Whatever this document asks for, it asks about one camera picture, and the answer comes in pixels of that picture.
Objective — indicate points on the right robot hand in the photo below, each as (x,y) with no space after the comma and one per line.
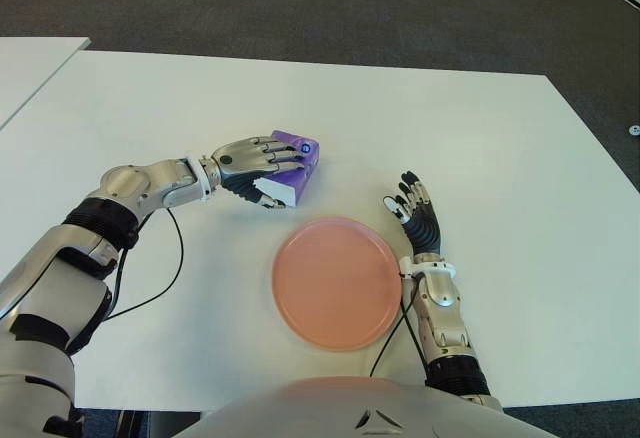
(425,228)

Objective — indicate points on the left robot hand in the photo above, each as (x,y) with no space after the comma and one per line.
(245,155)

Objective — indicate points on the purple tissue paper pack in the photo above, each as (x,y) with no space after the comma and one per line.
(295,183)

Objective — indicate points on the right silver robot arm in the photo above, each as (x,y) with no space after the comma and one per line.
(440,298)

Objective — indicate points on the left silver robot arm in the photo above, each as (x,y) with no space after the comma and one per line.
(75,268)

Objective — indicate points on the pink round plate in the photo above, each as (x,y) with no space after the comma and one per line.
(335,288)

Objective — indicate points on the silver robot torso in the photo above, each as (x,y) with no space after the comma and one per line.
(325,408)

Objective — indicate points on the small white floor object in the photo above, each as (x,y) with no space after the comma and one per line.
(635,130)

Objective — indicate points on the white side table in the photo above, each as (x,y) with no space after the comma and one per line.
(30,68)

